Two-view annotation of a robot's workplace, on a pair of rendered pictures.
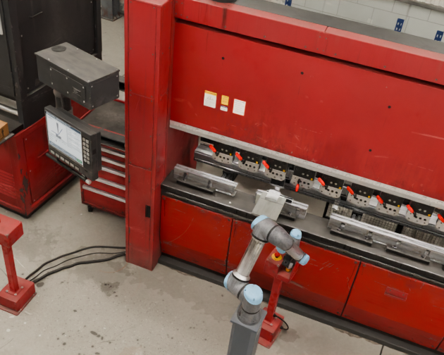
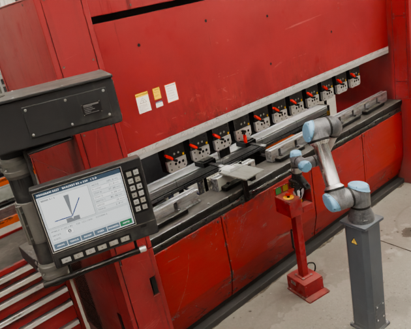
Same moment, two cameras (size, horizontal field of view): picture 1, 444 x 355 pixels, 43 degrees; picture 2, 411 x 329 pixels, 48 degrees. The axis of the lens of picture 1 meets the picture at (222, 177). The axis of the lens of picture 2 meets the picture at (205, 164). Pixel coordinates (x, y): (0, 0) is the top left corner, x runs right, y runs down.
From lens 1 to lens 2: 296 cm
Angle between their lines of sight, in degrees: 49
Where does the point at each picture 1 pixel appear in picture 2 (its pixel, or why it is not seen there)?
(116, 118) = (2, 255)
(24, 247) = not seen: outside the picture
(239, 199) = (207, 198)
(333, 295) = (308, 216)
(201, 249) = (207, 285)
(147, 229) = (162, 311)
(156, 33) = (89, 27)
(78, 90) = (94, 102)
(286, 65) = (192, 20)
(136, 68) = not seen: hidden behind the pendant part
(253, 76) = (171, 48)
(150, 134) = not seen: hidden behind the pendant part
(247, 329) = (376, 224)
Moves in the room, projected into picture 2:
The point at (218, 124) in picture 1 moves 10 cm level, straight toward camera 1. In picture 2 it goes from (160, 126) to (173, 126)
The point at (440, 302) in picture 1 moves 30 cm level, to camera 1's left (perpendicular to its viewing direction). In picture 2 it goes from (354, 153) to (344, 166)
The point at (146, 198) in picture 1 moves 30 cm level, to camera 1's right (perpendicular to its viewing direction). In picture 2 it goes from (147, 267) to (178, 240)
